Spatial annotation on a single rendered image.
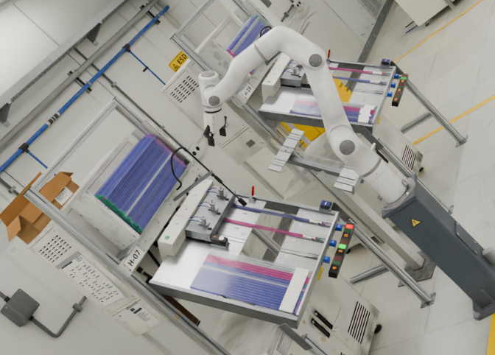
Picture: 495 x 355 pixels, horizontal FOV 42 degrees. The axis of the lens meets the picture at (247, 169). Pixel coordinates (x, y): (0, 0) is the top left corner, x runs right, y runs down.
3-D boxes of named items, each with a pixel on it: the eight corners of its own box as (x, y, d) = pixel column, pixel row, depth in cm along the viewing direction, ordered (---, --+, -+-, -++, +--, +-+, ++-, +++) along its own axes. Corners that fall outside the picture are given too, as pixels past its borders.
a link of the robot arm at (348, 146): (378, 154, 290) (342, 118, 285) (387, 166, 273) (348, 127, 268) (358, 172, 293) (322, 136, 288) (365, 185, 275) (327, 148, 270)
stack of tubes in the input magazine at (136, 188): (188, 165, 336) (149, 130, 331) (141, 232, 300) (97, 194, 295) (175, 175, 345) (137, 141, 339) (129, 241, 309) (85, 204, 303)
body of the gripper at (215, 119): (211, 99, 285) (215, 121, 291) (198, 110, 278) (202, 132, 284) (226, 102, 281) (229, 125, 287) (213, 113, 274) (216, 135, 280)
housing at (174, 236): (216, 199, 348) (213, 180, 339) (176, 265, 313) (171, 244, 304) (202, 197, 350) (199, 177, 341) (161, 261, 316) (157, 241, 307)
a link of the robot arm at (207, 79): (223, 105, 274) (219, 96, 282) (219, 76, 267) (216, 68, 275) (203, 108, 273) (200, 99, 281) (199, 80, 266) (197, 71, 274)
